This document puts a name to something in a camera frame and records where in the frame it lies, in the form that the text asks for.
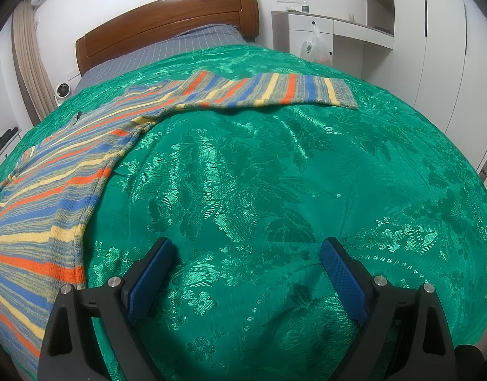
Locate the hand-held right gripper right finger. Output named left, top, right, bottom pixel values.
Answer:
left=320, top=237, right=456, bottom=381

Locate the wooden bed headboard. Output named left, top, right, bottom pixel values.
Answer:
left=76, top=0, right=260, bottom=77

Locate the white desk cabinet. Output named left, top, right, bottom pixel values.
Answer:
left=271, top=10, right=395, bottom=64

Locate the green floral blanket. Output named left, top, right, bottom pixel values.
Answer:
left=0, top=45, right=487, bottom=381

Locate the white plastic bag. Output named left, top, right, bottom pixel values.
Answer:
left=300, top=23, right=331, bottom=64

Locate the white wardrobe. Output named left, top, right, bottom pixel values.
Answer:
left=364, top=0, right=487, bottom=177

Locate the black device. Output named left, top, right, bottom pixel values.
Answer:
left=0, top=126, right=20, bottom=163

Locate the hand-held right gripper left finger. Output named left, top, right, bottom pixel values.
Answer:
left=38, top=237, right=176, bottom=381

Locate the striped knit sweater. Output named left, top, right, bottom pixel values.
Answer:
left=0, top=69, right=359, bottom=350

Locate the small white round fan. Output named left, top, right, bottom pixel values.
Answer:
left=53, top=82, right=72, bottom=106

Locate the grey pillow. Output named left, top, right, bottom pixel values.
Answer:
left=77, top=24, right=249, bottom=88

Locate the beige curtain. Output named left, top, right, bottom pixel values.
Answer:
left=11, top=2, right=57, bottom=122

